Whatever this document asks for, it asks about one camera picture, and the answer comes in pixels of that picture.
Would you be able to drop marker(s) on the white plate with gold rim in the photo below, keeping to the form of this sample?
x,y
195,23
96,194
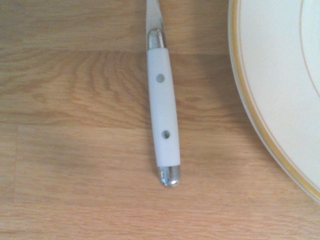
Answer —
x,y
277,82

